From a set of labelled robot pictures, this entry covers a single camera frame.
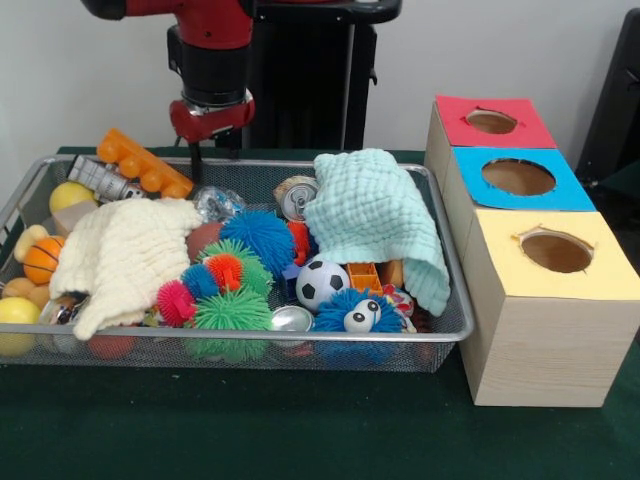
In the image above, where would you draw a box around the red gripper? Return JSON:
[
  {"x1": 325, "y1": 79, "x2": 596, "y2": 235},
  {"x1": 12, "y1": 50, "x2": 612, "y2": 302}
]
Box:
[{"x1": 168, "y1": 89, "x2": 256, "y2": 181}]

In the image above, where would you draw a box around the long orange toy block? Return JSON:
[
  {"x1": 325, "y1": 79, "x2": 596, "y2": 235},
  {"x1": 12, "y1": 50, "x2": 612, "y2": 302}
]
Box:
[{"x1": 96, "y1": 128, "x2": 195, "y2": 200}]

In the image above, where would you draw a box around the cream muslin cloth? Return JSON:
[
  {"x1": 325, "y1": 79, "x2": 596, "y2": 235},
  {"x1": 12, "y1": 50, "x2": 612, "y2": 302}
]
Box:
[{"x1": 49, "y1": 198, "x2": 204, "y2": 341}]

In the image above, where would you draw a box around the mint muslin cloth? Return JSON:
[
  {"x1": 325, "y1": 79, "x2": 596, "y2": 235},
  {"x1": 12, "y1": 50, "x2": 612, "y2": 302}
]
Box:
[{"x1": 302, "y1": 148, "x2": 451, "y2": 317}]

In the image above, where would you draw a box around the wooden box with three holes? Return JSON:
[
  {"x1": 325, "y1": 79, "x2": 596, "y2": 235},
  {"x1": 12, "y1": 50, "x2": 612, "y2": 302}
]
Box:
[{"x1": 423, "y1": 94, "x2": 640, "y2": 407}]

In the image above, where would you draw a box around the crushed clear plastic bottle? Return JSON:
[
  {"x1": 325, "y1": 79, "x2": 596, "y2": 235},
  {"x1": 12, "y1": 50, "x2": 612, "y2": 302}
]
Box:
[{"x1": 192, "y1": 185, "x2": 247, "y2": 222}]

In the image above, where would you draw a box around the blue spiky rubber ball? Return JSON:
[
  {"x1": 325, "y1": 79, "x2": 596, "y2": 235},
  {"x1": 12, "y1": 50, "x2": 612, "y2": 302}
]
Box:
[{"x1": 221, "y1": 209, "x2": 296, "y2": 269}]

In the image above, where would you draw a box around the multicoloured spiky caterpillar toy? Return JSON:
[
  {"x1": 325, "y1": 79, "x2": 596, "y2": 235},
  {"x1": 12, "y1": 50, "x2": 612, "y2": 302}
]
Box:
[{"x1": 155, "y1": 239, "x2": 275, "y2": 326}]

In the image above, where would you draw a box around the green spiky rubber ball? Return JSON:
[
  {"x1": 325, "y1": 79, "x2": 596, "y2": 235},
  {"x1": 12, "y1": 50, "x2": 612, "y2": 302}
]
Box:
[{"x1": 192, "y1": 289, "x2": 274, "y2": 361}]

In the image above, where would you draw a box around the black and white soccer ball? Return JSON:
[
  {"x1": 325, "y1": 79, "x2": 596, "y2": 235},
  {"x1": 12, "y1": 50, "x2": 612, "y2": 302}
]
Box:
[{"x1": 295, "y1": 258, "x2": 351, "y2": 314}]

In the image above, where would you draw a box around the orange mini basketball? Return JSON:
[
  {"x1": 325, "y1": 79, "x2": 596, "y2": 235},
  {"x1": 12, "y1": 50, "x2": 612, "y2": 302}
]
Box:
[{"x1": 23, "y1": 235, "x2": 66, "y2": 285}]

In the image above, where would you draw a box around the blue spiky ball with eyes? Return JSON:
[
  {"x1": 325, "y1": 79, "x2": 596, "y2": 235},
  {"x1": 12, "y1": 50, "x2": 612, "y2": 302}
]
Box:
[{"x1": 312, "y1": 288, "x2": 406, "y2": 364}]

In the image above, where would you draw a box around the dark green tablecloth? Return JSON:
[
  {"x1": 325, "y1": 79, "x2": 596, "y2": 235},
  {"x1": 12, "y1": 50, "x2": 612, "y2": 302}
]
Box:
[{"x1": 0, "y1": 145, "x2": 640, "y2": 480}]

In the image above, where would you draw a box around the black equipment case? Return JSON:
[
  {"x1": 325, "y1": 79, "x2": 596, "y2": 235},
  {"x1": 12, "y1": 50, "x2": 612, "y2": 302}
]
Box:
[{"x1": 574, "y1": 7, "x2": 640, "y2": 186}]

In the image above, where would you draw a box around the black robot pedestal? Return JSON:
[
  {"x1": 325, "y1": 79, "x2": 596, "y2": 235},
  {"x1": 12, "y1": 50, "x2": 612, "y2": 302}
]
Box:
[{"x1": 214, "y1": 0, "x2": 404, "y2": 150}]

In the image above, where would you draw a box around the silver wire mesh bin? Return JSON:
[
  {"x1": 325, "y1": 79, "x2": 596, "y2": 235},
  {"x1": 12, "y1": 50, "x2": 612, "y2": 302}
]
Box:
[{"x1": 0, "y1": 154, "x2": 475, "y2": 375}]

